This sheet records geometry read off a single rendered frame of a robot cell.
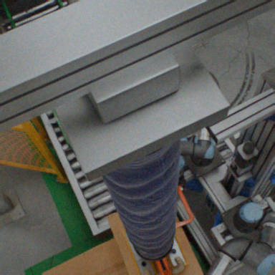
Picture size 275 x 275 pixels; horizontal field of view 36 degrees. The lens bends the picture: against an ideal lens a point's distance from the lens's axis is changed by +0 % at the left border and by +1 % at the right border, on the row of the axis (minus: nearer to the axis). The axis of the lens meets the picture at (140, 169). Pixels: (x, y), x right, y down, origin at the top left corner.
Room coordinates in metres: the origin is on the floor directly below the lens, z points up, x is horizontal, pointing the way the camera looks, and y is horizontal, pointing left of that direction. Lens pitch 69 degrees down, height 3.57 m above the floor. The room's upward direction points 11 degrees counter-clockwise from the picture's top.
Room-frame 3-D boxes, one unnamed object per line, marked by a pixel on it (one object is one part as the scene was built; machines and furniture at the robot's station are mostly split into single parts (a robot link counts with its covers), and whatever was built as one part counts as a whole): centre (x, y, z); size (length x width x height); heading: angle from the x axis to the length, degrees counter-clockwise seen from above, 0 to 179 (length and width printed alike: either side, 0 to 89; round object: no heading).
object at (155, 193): (0.47, 0.00, 2.22); 0.24 x 0.24 x 1.25
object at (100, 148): (0.47, 0.00, 2.85); 0.30 x 0.30 x 0.05; 16
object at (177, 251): (0.49, -0.09, 1.09); 0.34 x 0.10 x 0.05; 12
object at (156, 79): (0.47, 0.00, 2.91); 0.16 x 0.16 x 0.10; 16
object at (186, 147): (0.88, -0.24, 1.50); 0.11 x 0.11 x 0.08; 70
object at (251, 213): (0.52, -0.57, 1.20); 0.13 x 0.12 x 0.14; 45
